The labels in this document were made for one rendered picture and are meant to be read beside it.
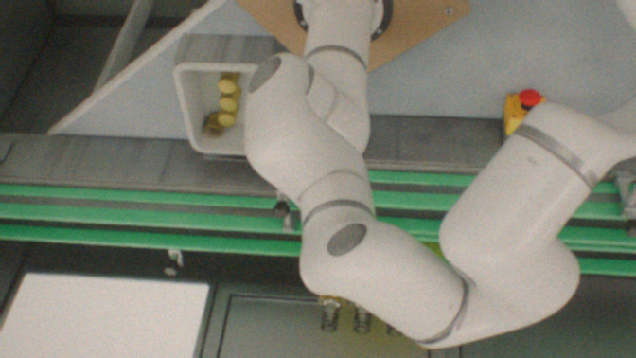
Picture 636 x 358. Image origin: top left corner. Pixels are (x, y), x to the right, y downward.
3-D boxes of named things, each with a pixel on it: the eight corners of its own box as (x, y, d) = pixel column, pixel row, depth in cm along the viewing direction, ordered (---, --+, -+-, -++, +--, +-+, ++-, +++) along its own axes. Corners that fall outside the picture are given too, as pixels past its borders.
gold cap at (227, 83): (220, 62, 132) (216, 79, 129) (239, 63, 131) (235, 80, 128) (222, 78, 134) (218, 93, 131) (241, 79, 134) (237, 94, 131)
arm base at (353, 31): (272, 1, 112) (256, 64, 102) (319, -55, 104) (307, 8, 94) (349, 52, 118) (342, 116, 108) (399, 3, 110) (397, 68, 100)
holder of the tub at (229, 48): (207, 139, 150) (199, 166, 145) (183, 33, 130) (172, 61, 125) (288, 142, 149) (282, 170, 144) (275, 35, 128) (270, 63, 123)
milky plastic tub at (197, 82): (202, 122, 146) (192, 153, 141) (181, 33, 129) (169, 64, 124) (286, 126, 145) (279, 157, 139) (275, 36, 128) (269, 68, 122)
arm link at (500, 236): (450, 100, 71) (528, 180, 79) (315, 265, 72) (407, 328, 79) (557, 151, 57) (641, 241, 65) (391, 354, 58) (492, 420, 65)
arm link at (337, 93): (335, 110, 107) (325, 191, 97) (273, 55, 101) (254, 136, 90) (385, 80, 102) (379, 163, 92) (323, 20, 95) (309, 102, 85)
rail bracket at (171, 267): (181, 234, 156) (166, 286, 147) (174, 214, 150) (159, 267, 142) (199, 235, 155) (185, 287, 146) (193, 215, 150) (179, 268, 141)
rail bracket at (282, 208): (286, 198, 141) (277, 249, 133) (278, 138, 129) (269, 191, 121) (301, 199, 141) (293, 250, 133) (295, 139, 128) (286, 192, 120)
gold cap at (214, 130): (213, 123, 138) (218, 108, 140) (200, 131, 139) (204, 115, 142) (225, 134, 140) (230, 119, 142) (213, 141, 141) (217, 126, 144)
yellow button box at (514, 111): (501, 118, 138) (503, 146, 133) (506, 89, 132) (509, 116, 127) (538, 119, 137) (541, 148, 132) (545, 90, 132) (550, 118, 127)
